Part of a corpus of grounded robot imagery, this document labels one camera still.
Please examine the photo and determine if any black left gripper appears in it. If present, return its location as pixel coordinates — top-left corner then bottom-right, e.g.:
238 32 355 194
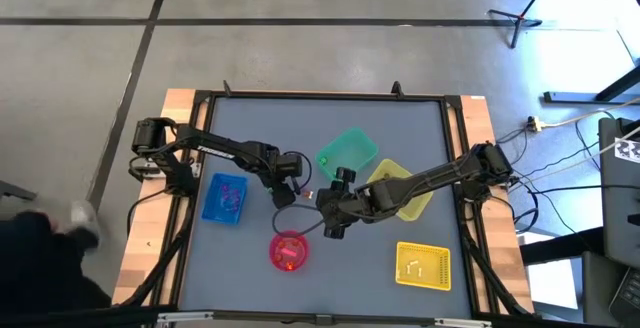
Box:
262 154 297 210

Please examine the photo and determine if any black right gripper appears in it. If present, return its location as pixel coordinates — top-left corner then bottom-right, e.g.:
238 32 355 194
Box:
315 183 377 241

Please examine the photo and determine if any translucent teal plastic bin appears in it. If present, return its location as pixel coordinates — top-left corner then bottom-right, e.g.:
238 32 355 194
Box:
314 127 380 183

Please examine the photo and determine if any translucent pink plastic bowl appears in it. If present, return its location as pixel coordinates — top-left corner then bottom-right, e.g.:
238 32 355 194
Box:
268 230 310 273

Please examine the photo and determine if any blue plastic tray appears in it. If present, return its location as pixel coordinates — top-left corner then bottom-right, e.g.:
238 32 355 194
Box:
201 172 249 226

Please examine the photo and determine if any translucent yellow plastic bin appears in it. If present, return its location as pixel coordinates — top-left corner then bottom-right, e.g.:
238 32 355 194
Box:
367 158 435 223

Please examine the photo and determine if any yellow mesh basket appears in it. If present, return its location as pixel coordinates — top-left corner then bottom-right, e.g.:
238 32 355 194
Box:
394 241 452 292

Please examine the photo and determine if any wooden table side board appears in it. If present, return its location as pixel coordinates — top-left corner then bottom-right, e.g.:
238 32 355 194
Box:
110 87 211 307
446 95 535 314

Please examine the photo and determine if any black desk leg bar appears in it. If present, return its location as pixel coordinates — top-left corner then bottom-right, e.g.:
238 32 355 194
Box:
519 226 606 267

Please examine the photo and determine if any person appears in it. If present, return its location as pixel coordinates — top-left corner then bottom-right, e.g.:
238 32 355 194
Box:
0 200 114 315

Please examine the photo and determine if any grey metal foot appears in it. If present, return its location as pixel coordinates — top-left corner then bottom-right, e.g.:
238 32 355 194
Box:
0 180 39 203

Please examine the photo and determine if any black desk base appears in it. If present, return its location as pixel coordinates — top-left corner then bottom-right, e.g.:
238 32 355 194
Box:
543 65 640 104

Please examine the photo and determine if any black tripod stand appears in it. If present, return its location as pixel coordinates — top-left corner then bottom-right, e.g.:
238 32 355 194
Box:
487 0 594 50

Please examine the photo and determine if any grey cabinet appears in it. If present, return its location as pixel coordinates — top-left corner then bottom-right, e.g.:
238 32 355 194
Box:
598 116 640 269

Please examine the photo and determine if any black keyboard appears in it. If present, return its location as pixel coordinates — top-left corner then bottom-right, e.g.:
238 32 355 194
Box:
607 267 640 328

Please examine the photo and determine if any black white fiducial marker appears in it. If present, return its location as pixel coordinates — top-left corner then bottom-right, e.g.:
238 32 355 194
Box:
613 136 640 165

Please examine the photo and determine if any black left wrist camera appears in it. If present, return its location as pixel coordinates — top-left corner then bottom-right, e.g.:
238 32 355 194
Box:
276 151 304 177

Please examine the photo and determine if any black left wrist camera cable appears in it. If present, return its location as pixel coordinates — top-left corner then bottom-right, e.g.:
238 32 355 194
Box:
282 149 314 194

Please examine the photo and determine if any black table frame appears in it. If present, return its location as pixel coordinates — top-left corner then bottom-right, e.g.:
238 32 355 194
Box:
115 80 536 322

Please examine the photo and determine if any black overhead frame bar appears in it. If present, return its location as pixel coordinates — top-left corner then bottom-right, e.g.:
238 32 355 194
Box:
0 305 640 328

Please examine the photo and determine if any beige floor cable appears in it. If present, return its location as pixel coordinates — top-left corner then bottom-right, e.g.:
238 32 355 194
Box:
542 96 640 130

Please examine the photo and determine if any black floor cable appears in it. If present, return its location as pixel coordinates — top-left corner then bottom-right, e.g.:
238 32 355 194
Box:
494 110 640 235

